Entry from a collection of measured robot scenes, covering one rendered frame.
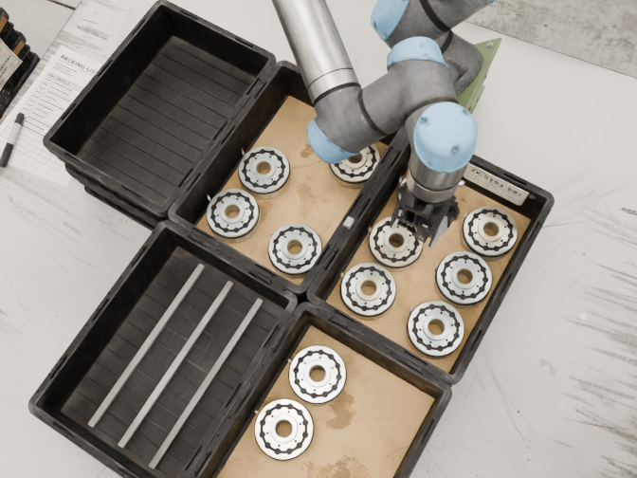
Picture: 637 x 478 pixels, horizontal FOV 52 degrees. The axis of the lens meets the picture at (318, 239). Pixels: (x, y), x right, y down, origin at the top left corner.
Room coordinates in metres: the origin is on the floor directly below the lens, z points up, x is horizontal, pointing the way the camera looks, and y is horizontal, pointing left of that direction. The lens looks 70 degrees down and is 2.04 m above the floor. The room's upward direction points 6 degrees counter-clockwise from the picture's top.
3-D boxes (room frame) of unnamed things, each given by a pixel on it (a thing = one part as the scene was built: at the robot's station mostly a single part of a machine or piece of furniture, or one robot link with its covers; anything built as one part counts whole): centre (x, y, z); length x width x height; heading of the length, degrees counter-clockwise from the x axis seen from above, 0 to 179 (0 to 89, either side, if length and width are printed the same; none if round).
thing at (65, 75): (0.87, 0.58, 0.70); 0.33 x 0.23 x 0.01; 151
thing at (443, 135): (0.39, -0.17, 1.28); 0.09 x 0.08 x 0.11; 6
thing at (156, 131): (0.73, 0.28, 0.87); 0.40 x 0.30 x 0.11; 143
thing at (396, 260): (0.41, -0.15, 0.86); 0.10 x 0.10 x 0.01
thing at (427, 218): (0.38, -0.17, 1.12); 0.09 x 0.08 x 0.12; 146
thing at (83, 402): (0.23, 0.28, 0.87); 0.40 x 0.30 x 0.11; 143
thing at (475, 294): (0.33, -0.26, 0.86); 0.10 x 0.10 x 0.01
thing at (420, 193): (0.39, -0.17, 1.20); 0.08 x 0.08 x 0.05
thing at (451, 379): (0.37, -0.20, 0.92); 0.40 x 0.30 x 0.02; 143
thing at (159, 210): (0.73, 0.28, 0.92); 0.40 x 0.30 x 0.02; 143
